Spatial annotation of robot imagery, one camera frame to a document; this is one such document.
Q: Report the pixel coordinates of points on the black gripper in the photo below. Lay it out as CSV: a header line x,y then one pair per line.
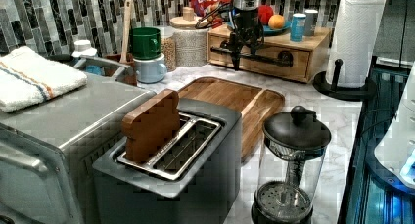
x,y
251,41

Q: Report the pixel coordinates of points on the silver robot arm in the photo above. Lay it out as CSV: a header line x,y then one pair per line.
x,y
243,5

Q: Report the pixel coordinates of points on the wooden drawer box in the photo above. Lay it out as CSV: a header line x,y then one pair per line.
x,y
310,56

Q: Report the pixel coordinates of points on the blue plate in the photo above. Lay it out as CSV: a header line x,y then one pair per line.
x,y
277,30

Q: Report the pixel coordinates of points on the orange fruit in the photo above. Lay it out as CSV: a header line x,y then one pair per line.
x,y
276,22

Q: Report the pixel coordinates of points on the red apple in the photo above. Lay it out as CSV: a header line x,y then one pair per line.
x,y
265,12

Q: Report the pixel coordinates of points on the grey textured canister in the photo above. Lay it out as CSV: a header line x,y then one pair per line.
x,y
190,43

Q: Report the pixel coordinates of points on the blue shaker can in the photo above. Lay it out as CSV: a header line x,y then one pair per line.
x,y
297,27

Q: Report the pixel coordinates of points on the wooden cutting board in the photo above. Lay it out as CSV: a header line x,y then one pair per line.
x,y
254,103

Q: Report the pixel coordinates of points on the grey shaker can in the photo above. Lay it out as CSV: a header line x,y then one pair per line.
x,y
310,22

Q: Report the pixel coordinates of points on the glass jar with grains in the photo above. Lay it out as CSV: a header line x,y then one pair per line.
x,y
168,46

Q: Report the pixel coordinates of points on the black paper towel stand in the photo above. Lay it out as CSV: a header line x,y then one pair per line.
x,y
333,90

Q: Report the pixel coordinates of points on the light blue mug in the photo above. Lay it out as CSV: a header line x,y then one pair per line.
x,y
150,71

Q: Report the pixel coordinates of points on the green mug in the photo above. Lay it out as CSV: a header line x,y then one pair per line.
x,y
145,43

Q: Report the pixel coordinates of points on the white paper towel roll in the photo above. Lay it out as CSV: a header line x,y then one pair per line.
x,y
355,33

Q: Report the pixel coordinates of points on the wooden spatula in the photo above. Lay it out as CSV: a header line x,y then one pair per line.
x,y
126,27

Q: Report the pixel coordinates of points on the glass french press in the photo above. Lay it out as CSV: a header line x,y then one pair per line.
x,y
291,157

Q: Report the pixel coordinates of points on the wooden toast slice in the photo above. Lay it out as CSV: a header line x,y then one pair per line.
x,y
150,126

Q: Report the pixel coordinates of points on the silver toaster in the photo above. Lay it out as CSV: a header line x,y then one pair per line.
x,y
193,179

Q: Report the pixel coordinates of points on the white bottle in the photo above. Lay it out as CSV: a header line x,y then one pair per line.
x,y
83,48

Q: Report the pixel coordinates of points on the white striped towel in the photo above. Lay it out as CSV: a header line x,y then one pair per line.
x,y
26,79

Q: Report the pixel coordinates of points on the stainless toaster oven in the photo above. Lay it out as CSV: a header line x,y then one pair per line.
x,y
47,151

